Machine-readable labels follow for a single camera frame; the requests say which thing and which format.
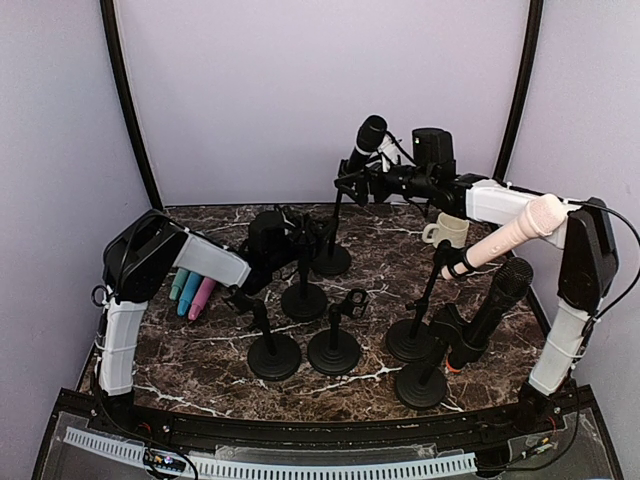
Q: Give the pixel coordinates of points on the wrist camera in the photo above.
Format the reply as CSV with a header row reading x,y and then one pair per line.
x,y
295,221
390,150

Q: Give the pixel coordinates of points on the black mic stand blue mic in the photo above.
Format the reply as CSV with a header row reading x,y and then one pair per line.
x,y
304,301

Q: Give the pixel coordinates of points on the cream pink microphone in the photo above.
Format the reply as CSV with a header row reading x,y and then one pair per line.
x,y
541,216

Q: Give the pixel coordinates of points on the right black frame post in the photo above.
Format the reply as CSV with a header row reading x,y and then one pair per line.
x,y
525,69

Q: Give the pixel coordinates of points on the blue microphone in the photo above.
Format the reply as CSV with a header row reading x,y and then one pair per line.
x,y
190,288

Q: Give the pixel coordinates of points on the left black frame post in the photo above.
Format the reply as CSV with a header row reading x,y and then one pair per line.
x,y
128,109

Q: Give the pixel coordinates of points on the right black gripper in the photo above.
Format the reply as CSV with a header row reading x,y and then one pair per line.
x,y
372,173

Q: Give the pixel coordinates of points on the mint green microphone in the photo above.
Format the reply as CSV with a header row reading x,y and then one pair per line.
x,y
178,284

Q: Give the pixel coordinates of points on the black frame post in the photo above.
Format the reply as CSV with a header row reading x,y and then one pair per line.
x,y
128,109
525,69

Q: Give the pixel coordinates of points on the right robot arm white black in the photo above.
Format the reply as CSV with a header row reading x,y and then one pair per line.
x,y
581,229

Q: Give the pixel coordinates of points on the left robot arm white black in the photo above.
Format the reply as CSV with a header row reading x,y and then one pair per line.
x,y
137,261

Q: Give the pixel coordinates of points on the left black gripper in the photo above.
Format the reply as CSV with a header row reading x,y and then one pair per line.
x,y
319,235

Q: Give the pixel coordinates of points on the beige mug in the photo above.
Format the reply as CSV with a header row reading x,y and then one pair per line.
x,y
446,227

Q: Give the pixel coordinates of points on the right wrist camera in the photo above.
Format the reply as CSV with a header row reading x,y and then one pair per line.
x,y
390,150

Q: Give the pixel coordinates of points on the black front table rail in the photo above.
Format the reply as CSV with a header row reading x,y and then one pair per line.
x,y
485,429

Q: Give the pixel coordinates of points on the black microphone orange base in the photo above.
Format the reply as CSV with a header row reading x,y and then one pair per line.
x,y
509,285

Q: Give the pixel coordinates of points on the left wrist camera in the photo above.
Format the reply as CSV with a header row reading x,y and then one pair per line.
x,y
295,221

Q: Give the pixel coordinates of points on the black mic stand cream mic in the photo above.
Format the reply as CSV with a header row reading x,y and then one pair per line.
x,y
408,340

